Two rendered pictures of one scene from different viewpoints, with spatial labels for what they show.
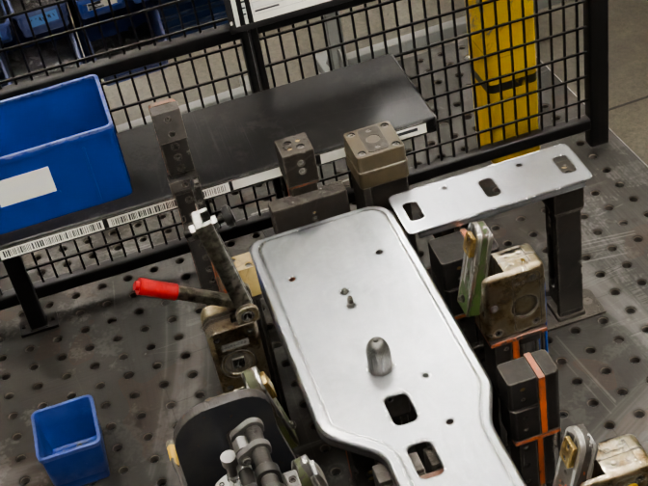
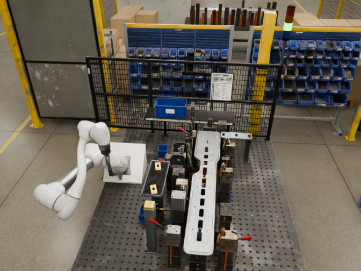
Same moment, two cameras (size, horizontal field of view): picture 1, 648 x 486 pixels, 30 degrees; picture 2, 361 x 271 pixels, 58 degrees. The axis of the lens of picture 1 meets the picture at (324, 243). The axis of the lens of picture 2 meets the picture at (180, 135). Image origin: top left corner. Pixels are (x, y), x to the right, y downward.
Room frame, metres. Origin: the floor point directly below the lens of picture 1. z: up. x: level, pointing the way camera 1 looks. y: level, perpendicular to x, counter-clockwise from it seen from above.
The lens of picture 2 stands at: (-1.17, -0.45, 2.70)
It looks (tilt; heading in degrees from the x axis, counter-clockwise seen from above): 34 degrees down; 16
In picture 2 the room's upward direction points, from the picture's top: straight up
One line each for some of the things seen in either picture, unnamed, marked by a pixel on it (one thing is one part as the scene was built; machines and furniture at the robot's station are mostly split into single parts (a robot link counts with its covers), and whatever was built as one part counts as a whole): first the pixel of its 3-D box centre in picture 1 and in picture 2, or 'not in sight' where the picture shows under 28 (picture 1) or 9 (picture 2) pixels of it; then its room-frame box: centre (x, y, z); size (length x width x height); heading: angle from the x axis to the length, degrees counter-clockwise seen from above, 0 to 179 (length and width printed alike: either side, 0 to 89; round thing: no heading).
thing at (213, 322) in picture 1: (252, 405); (188, 152); (1.19, 0.14, 0.88); 0.07 x 0.06 x 0.35; 99
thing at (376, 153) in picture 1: (387, 229); (221, 137); (1.50, -0.10, 0.88); 0.08 x 0.08 x 0.36; 9
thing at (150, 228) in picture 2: not in sight; (151, 228); (0.22, 0.16, 0.92); 0.08 x 0.08 x 0.44; 9
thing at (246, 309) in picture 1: (247, 313); not in sight; (1.17, 0.11, 1.06); 0.03 x 0.01 x 0.03; 99
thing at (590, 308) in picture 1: (563, 244); (246, 149); (1.43, -0.37, 0.84); 0.11 x 0.06 x 0.29; 99
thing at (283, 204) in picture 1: (321, 269); (209, 140); (1.48, 0.01, 0.85); 0.12 x 0.03 x 0.30; 99
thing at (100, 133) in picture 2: not in sight; (100, 132); (0.55, 0.64, 1.41); 0.13 x 0.11 x 0.16; 68
